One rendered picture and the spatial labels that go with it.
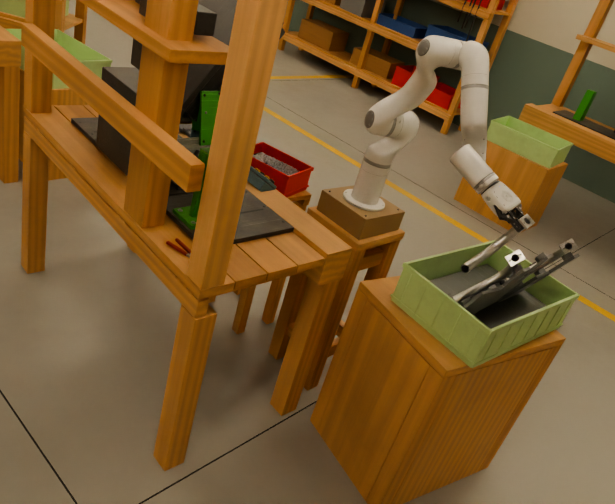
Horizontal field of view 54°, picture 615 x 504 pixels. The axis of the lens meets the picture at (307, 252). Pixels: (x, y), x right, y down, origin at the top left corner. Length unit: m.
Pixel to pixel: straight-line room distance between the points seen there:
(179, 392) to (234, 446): 0.53
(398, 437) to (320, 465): 0.47
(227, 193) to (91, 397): 1.32
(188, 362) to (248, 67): 1.02
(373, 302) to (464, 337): 0.39
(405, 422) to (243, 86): 1.35
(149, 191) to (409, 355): 1.08
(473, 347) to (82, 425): 1.56
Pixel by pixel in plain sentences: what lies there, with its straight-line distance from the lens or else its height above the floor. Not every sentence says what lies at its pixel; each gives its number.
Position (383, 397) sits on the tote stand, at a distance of 2.40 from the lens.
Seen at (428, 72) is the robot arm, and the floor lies 1.58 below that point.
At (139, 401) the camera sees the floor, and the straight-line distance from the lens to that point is 2.78.
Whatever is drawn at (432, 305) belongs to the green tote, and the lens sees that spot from 2.21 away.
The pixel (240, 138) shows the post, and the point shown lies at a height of 1.40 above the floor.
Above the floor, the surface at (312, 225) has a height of 0.90.
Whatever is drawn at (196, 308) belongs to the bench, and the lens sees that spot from 1.99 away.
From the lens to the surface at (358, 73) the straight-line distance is 8.16.
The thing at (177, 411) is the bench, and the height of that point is 0.33.
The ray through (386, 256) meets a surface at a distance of 2.74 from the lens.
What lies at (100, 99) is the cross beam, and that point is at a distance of 2.24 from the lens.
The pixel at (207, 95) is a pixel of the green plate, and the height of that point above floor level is 1.26.
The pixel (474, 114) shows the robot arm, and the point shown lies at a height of 1.54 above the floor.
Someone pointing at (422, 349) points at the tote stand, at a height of 0.78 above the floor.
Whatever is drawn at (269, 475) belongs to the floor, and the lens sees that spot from 2.62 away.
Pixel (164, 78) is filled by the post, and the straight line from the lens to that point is 1.98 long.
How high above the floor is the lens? 2.01
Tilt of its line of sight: 30 degrees down
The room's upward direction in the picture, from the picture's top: 17 degrees clockwise
